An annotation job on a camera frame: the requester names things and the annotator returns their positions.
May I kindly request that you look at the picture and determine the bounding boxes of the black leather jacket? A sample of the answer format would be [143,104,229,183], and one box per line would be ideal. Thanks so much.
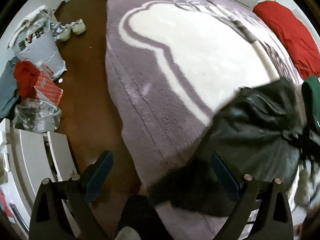
[149,78,319,217]

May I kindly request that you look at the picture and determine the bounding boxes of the white drawer cabinet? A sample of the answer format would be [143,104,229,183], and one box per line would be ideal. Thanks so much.
[1,119,77,238]

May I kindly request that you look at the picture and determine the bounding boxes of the clear plastic bag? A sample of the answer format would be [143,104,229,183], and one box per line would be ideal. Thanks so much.
[12,99,62,134]

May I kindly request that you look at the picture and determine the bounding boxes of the red patterned gift box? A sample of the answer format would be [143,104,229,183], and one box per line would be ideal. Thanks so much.
[34,72,63,106]

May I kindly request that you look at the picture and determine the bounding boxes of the grey blue garment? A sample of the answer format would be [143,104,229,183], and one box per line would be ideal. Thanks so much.
[0,57,19,119]

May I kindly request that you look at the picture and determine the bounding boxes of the red cloth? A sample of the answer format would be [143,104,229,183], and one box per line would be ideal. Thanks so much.
[14,61,40,101]

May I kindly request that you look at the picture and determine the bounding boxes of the grey plastic package bag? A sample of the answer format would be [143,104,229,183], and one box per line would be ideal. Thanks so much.
[8,17,66,80]

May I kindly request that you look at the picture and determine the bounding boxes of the red pillow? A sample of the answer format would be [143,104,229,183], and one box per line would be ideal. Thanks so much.
[253,1,319,80]

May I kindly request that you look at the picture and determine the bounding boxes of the purple white floral blanket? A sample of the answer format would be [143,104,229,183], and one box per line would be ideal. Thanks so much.
[106,0,305,239]

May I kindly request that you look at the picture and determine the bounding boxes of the grey plush slippers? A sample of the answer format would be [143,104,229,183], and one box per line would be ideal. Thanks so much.
[57,19,86,42]

